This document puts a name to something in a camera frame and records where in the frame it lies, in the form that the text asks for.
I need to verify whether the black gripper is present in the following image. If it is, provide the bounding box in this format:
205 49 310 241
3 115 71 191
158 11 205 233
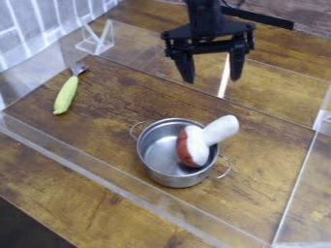
162 0 257 83

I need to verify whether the white plush mushroom red cap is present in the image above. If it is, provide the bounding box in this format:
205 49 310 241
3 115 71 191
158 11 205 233
177 115 240 168

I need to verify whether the silver metal pot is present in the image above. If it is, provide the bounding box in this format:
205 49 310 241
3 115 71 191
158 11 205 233
130 118 233 188

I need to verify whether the black bar on table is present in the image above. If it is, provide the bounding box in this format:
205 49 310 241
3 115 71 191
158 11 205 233
222 6 296 30

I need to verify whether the clear acrylic triangular stand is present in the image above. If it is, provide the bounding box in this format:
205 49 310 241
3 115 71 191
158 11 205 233
75 19 115 55

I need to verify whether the yellow handled metal peeler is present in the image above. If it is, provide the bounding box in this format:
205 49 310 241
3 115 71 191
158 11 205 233
54 63 89 115

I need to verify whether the clear acrylic tray wall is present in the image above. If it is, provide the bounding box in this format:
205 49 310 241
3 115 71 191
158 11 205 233
0 112 331 248

